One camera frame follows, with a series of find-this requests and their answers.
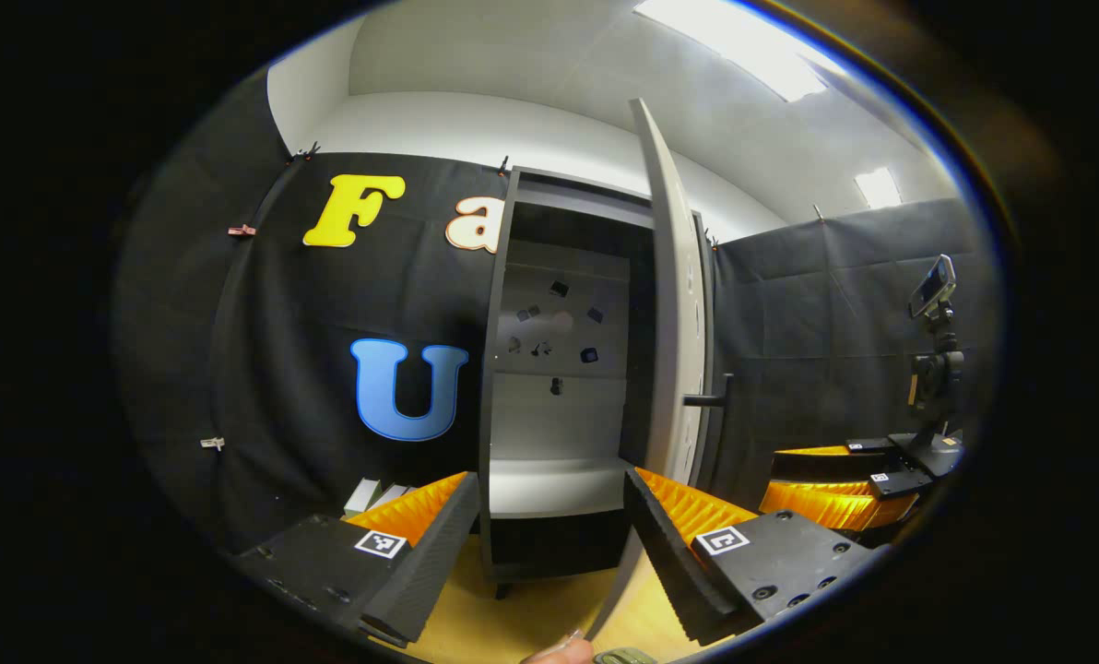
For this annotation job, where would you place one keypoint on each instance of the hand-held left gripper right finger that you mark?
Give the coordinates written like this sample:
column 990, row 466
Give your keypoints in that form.
column 669, row 563

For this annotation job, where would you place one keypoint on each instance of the white cloth clip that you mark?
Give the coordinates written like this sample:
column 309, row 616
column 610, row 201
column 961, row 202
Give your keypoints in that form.
column 212, row 444

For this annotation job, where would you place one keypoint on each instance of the beige cabinet door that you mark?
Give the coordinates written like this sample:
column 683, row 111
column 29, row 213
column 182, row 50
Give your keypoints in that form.
column 665, row 323

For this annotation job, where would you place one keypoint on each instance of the smartphone on tripod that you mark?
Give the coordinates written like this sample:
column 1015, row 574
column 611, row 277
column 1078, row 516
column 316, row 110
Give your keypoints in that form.
column 932, row 288

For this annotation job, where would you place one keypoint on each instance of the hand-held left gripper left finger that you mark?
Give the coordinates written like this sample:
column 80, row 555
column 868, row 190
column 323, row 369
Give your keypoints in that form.
column 430, row 563

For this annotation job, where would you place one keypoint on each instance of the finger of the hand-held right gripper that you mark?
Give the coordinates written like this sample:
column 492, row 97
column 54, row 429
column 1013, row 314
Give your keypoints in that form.
column 817, row 464
column 826, row 503

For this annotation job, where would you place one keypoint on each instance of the red cloth clip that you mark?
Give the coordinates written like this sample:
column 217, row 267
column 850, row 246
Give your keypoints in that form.
column 242, row 230

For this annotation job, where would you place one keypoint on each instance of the small ceiling light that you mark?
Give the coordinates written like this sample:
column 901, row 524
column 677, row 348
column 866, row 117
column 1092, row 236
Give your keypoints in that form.
column 878, row 188

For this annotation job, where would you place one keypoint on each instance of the black backdrop cloth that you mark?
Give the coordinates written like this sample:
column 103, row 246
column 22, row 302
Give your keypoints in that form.
column 236, row 369

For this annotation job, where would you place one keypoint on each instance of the long ceiling light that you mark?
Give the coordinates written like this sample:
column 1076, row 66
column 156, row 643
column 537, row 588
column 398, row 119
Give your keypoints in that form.
column 743, row 46

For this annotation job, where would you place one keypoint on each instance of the dark grey cabinet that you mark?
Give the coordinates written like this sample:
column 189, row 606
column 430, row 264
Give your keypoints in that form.
column 559, row 489

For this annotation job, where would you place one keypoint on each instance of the row of black cloth clips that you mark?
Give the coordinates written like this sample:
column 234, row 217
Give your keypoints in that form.
column 504, row 165

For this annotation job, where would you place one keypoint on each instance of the green book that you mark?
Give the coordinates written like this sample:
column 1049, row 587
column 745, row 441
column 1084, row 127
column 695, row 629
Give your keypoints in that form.
column 363, row 498

